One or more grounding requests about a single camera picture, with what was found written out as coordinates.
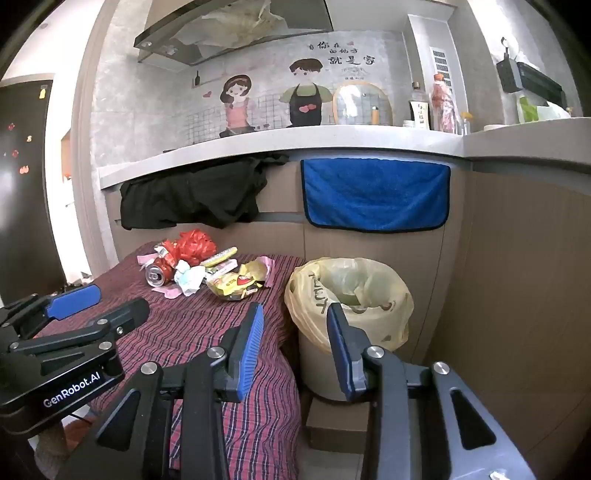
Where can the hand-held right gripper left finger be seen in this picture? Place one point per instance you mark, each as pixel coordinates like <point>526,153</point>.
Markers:
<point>251,350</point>

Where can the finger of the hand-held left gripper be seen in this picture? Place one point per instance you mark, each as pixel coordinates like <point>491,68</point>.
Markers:
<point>74,299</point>
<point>131,311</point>

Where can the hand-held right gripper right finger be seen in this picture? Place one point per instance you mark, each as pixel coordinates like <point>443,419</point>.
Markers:
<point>339,360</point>

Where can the white trash bin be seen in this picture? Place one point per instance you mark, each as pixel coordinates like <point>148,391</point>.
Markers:
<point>314,364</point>

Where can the pink glitter plastic piece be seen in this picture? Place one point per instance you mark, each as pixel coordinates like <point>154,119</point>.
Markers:
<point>168,291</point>

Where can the red soda can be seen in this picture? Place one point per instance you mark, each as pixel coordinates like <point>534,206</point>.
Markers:
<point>157,275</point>

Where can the white red paper wrapper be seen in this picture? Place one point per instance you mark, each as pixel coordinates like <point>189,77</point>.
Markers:
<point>162,253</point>

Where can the white tissue wad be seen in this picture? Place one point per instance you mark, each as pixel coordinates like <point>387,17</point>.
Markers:
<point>195,281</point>

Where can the yellow snack packet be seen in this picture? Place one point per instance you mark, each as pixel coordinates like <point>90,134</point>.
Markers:
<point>231,284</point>

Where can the yellow plastic bin bag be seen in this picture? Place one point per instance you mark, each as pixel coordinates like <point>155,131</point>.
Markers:
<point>304,295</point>

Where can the yellow wrapper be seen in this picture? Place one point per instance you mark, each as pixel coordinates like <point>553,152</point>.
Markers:
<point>254,268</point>

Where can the pink packet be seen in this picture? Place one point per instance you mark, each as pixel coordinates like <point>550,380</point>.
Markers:
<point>226,267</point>

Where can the red plastic bag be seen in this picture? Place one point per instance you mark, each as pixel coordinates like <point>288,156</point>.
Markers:
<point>191,244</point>

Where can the red striped tablecloth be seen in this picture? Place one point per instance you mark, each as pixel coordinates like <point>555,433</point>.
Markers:
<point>184,323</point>

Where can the cardboard box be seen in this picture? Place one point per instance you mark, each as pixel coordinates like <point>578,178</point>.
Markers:
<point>332,429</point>

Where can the black refrigerator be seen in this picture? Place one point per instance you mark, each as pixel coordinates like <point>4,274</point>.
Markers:
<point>27,207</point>

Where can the black cloth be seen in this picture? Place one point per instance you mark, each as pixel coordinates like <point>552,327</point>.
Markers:
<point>194,194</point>

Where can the blue towel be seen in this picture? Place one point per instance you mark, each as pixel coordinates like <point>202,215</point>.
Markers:
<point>374,194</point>

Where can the grey stone countertop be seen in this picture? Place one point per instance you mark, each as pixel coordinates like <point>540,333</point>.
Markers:
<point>323,138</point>

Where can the round wooden framed mirror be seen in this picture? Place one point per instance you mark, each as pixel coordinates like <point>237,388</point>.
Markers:
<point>355,106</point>

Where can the dark sauce bottle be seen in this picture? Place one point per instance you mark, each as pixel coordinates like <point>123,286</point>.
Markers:
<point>420,113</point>

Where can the small yellow cap bottle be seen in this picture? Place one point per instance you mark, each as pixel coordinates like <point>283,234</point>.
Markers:
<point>467,123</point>

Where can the red drink bottle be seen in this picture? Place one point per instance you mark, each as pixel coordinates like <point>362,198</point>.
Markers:
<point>443,106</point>

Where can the glass range hood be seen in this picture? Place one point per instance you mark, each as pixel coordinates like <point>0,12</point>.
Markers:
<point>184,41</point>

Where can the white bowl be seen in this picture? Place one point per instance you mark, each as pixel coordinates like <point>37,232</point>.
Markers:
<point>494,127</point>

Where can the green white plastic bag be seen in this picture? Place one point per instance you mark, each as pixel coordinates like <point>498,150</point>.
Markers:
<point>531,110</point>

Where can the cartoon wall sticker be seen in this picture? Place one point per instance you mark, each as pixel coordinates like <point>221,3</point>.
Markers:
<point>238,101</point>

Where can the white wall vent grille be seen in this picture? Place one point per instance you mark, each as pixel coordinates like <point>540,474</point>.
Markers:
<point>440,67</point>

